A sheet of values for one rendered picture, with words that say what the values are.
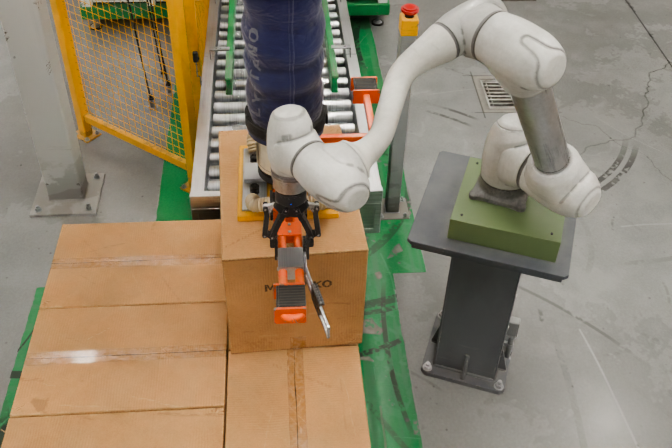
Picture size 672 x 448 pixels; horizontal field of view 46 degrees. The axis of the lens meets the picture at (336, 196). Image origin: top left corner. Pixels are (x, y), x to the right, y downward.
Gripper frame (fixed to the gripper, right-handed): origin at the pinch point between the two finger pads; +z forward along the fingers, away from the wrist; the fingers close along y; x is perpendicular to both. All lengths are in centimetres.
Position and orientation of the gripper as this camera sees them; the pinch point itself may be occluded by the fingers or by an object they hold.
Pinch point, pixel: (291, 247)
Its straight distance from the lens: 200.2
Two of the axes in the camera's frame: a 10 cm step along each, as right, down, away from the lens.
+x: 0.5, 6.5, -7.6
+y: -10.0, 0.2, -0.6
